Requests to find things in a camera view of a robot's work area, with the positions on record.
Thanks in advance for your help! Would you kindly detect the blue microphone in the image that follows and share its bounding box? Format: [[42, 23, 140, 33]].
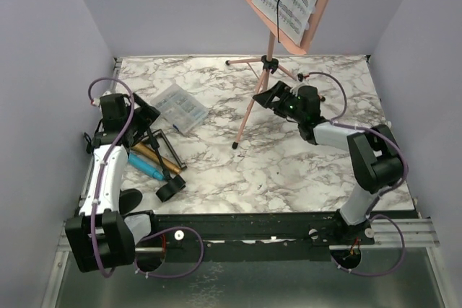
[[128, 153, 164, 181]]

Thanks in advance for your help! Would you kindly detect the clear plastic compartment box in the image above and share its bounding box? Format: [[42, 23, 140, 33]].
[[151, 84, 209, 135]]

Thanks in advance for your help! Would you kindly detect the black desktop mic stand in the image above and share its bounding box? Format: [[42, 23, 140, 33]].
[[147, 128, 186, 202]]

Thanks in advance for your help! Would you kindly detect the gold microphone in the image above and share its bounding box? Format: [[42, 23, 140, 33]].
[[131, 143, 181, 174]]

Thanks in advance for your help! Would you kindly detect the pink music stand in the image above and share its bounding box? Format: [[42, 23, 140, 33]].
[[223, 0, 346, 149]]

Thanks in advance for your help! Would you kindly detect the aluminium frame rail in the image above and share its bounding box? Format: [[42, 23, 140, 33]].
[[53, 220, 440, 252]]

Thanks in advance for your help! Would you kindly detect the black round-base mic stand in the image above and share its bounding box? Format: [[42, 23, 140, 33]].
[[82, 131, 144, 219]]

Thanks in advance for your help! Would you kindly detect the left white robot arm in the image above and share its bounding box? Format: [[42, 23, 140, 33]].
[[64, 93, 160, 273]]

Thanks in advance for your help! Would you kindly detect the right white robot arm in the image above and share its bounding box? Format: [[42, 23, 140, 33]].
[[253, 82, 409, 245]]

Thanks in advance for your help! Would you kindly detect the black mounting rail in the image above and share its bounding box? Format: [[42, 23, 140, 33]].
[[149, 212, 374, 263]]

